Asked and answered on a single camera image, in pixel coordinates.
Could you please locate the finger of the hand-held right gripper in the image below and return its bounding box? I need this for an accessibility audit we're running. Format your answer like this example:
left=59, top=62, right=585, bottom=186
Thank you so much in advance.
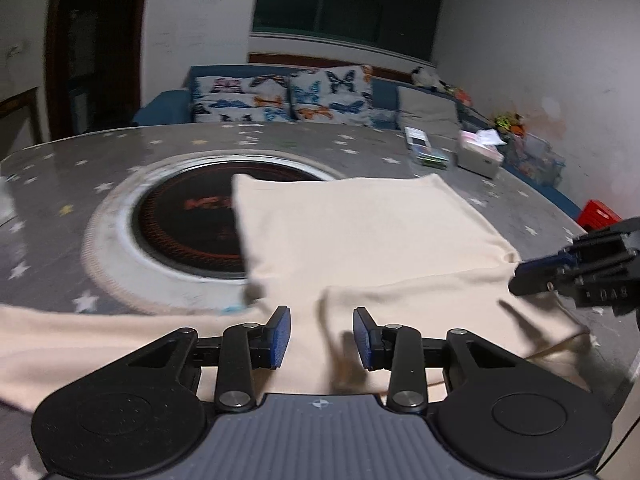
left=520, top=247, right=581, bottom=268
left=509, top=266, right=573, bottom=297

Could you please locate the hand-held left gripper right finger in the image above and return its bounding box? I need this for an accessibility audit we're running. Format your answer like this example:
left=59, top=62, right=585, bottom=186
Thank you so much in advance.
left=352, top=306, right=526, bottom=415

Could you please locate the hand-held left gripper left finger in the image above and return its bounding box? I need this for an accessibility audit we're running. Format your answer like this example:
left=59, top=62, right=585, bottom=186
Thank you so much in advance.
left=122, top=305, right=292, bottom=415

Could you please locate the cream garment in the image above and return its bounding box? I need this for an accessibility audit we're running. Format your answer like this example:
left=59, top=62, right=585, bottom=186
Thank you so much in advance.
left=0, top=172, right=593, bottom=411

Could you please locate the red plastic stool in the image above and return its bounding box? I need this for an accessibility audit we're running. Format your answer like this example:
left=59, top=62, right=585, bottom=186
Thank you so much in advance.
left=577, top=199, right=626, bottom=231

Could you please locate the clear plastic storage bin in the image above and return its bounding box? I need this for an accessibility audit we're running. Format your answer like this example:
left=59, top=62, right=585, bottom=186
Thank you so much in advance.
left=505, top=132, right=566, bottom=186

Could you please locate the white and pink tissue pack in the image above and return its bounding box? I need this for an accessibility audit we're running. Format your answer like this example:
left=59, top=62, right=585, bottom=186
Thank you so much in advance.
left=456, top=129, right=506, bottom=179

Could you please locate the black round induction cooktop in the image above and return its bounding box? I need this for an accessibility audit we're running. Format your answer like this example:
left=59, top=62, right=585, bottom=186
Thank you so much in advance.
left=92, top=152, right=343, bottom=306

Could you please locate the yellow and black toy pile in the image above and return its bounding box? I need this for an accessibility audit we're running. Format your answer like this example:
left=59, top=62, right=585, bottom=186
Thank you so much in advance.
left=492, top=112, right=528, bottom=136

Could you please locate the clear box of colourful cards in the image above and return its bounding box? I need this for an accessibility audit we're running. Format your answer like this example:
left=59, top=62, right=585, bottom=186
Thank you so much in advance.
left=411, top=147, right=451, bottom=170

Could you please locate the white handheld device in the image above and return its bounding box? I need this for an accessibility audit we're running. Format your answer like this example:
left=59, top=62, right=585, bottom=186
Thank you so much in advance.
left=404, top=126, right=432, bottom=150

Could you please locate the grey pillow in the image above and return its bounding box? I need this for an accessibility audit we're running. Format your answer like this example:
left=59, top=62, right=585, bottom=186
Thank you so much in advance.
left=396, top=85, right=463, bottom=138

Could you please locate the black and white plush toy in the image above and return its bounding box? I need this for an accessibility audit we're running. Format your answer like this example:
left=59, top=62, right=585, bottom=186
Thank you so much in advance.
left=411, top=66, right=446, bottom=91

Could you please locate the wide butterfly-print pillow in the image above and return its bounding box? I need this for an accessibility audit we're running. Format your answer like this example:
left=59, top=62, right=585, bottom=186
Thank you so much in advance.
left=191, top=74, right=293, bottom=123

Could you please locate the square butterfly-print pillow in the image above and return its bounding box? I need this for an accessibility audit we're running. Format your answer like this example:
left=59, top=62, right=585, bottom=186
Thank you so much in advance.
left=287, top=66, right=376, bottom=127

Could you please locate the blue sofa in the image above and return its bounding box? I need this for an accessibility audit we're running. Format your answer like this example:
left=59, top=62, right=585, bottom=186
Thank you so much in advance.
left=132, top=64, right=583, bottom=216

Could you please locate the grey star-print tablecloth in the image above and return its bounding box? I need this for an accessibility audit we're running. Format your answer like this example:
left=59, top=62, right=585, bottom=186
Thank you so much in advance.
left=0, top=122, right=640, bottom=480

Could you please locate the dark window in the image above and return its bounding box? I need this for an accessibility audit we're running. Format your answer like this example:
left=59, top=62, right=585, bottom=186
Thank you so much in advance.
left=250, top=0, right=448, bottom=63

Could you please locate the wooden door frame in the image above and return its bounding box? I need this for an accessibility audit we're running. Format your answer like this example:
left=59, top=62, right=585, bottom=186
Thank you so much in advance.
left=45, top=0, right=151, bottom=141

